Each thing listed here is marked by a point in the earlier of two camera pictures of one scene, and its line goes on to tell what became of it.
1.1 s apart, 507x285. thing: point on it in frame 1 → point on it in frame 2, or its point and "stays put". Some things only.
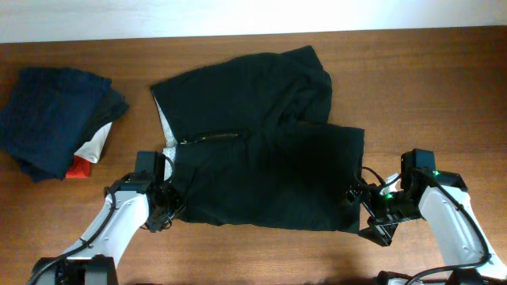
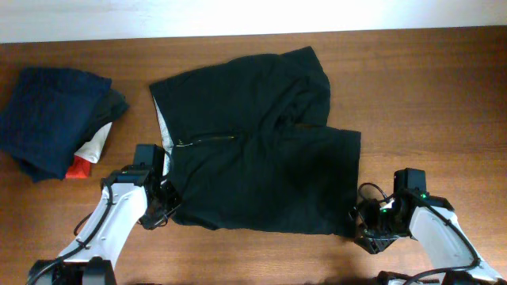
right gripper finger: [352, 195] → [354, 214]
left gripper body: [172, 201] stays put
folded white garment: [91, 150] stays put
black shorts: [251, 146] stays put
